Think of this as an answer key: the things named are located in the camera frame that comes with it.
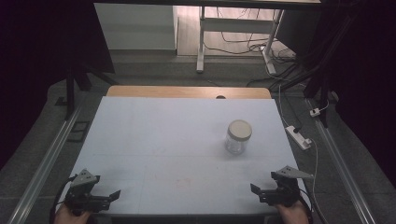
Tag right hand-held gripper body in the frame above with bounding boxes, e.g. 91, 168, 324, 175
260, 165, 314, 207

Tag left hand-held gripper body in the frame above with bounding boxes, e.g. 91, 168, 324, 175
64, 168, 111, 217

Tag clear glass jar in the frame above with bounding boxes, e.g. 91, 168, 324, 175
224, 132, 250, 156

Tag cream round jar lid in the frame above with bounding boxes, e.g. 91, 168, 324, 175
227, 119, 253, 142

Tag person's left hand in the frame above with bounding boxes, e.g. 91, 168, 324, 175
54, 203, 94, 224

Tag person's right hand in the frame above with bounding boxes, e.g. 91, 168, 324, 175
275, 200, 310, 224

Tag white power strip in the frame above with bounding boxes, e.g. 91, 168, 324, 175
285, 125, 313, 151

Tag white table mat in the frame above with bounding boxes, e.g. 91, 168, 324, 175
53, 95, 314, 217

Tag black metal stand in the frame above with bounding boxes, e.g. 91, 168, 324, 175
270, 12, 365, 129
54, 62, 120, 121

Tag dark curtain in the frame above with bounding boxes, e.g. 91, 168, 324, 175
320, 0, 396, 189
0, 0, 116, 172

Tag white panel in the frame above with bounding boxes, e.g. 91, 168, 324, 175
93, 3, 179, 51

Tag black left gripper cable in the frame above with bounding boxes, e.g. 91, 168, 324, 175
49, 175, 78, 224

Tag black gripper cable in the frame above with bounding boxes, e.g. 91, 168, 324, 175
298, 188, 315, 224
49, 175, 78, 224

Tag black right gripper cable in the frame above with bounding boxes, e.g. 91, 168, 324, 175
298, 188, 315, 224

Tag white power strip cable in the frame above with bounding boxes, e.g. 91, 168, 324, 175
309, 137, 320, 200

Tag metal floor rail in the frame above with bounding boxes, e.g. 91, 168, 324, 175
305, 98, 377, 224
6, 104, 84, 224

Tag black floor frame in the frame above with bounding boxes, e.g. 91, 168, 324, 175
66, 120, 92, 144

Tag tangle of floor cables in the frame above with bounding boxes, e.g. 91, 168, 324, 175
204, 7, 297, 64

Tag white desk frame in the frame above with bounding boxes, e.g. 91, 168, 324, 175
195, 6, 286, 76

